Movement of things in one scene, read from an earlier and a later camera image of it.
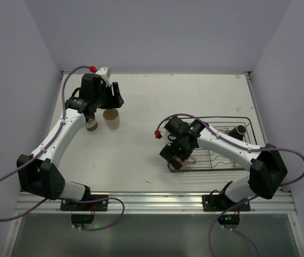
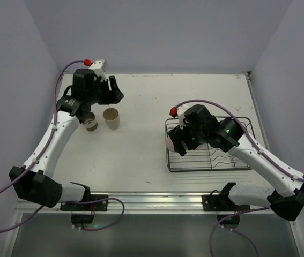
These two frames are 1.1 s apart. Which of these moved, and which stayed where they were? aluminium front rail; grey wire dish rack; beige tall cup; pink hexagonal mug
Moved: pink hexagonal mug
Stayed: beige tall cup; aluminium front rail; grey wire dish rack
